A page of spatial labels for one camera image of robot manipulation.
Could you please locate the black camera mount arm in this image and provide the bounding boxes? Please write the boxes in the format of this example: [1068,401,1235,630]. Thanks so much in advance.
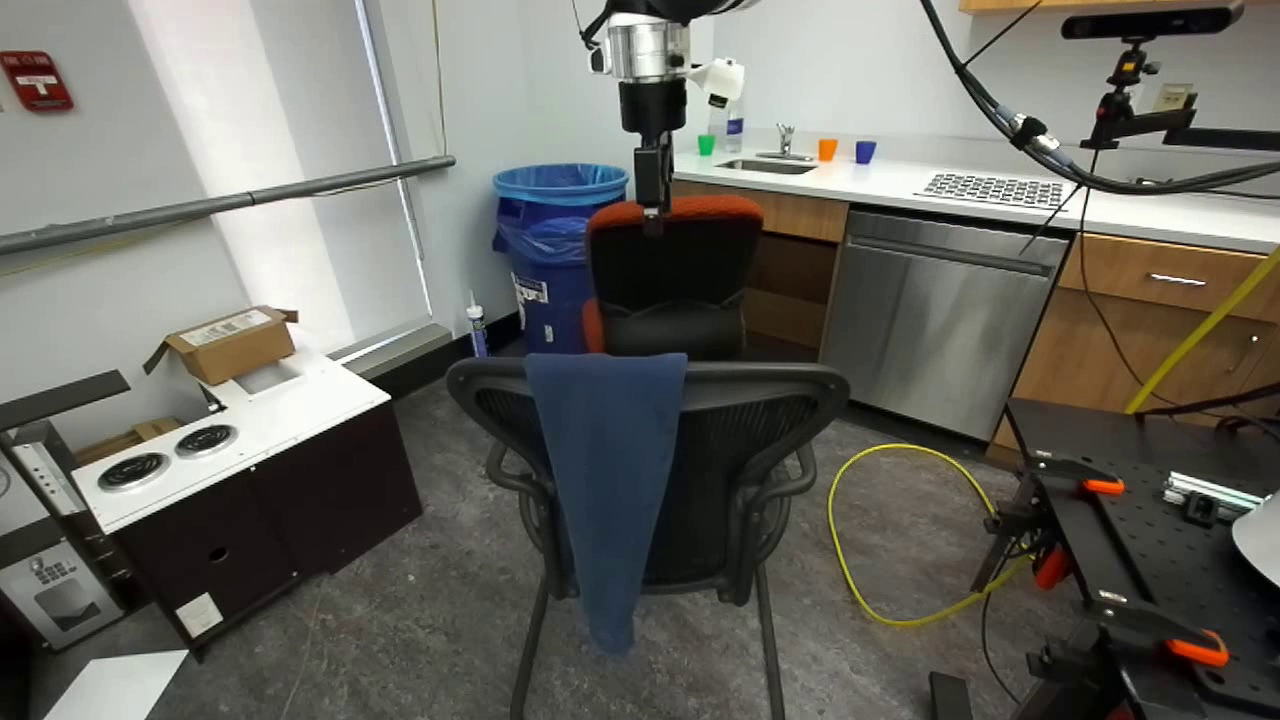
[1077,36,1280,153]

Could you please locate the black perforated table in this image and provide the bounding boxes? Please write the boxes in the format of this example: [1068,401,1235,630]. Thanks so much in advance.
[1002,398,1280,720]

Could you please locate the white paper sheet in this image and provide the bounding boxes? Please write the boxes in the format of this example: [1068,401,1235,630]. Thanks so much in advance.
[39,646,192,720]

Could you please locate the grey toy oven black top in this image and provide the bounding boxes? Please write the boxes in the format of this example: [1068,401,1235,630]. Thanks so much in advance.
[0,370,134,655]

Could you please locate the grey wall rail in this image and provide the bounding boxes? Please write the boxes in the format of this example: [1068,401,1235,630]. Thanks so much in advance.
[0,153,460,257]

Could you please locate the silver metal block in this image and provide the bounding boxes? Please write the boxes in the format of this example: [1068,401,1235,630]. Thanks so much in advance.
[1154,469,1268,529]

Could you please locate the blue hoodie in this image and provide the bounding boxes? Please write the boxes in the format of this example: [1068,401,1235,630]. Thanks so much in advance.
[521,349,691,659]

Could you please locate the yellow hose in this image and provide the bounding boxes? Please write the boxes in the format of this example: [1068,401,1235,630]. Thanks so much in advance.
[819,441,1036,634]

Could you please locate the brown cardboard box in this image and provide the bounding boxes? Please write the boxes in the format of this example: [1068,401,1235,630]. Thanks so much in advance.
[141,304,304,390]

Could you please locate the white grid drying mat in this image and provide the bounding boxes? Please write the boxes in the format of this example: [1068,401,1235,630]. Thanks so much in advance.
[916,170,1073,217]

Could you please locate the stainless steel dishwasher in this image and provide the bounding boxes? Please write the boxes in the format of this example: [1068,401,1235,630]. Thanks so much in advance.
[815,205,1073,443]

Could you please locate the blue trash bin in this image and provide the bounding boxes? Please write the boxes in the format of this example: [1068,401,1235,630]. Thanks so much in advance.
[487,161,633,361]

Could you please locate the wooden base cabinets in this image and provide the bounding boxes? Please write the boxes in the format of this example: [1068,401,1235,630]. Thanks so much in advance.
[691,186,1280,452]

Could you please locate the white plate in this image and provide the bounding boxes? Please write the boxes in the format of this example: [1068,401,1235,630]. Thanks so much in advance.
[1228,489,1280,591]

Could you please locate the black floor block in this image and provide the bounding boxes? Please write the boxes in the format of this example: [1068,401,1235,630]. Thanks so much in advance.
[928,669,975,720]

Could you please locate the orange and black office chair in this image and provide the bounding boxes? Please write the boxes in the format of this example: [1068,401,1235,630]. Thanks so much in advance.
[574,187,767,361]

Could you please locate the yellow diagonal strap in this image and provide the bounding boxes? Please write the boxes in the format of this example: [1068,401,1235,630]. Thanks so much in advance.
[1121,245,1280,417]

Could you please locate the steel sink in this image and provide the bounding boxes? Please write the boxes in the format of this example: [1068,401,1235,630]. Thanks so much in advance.
[715,153,819,180]

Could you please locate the black stereo camera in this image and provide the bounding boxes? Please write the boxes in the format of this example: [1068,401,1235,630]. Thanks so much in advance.
[1061,0,1253,40]

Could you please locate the black mesh chair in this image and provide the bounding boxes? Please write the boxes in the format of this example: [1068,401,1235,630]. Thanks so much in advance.
[441,353,853,720]

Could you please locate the orange handled black clamp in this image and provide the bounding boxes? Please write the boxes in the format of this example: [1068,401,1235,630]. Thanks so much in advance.
[1094,598,1235,678]
[1026,539,1077,598]
[1033,455,1131,509]

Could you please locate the white countertop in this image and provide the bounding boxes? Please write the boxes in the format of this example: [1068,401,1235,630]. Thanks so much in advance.
[673,132,1280,253]

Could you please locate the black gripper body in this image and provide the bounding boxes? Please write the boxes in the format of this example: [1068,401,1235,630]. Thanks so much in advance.
[615,75,689,153]

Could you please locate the red wall sign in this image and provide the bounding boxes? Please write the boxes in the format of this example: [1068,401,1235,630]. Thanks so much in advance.
[0,49,80,115]

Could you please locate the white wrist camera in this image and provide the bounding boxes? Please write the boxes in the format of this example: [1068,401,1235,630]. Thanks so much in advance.
[682,53,747,111]

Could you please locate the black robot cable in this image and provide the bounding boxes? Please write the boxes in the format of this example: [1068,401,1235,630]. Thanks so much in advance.
[916,0,1280,201]

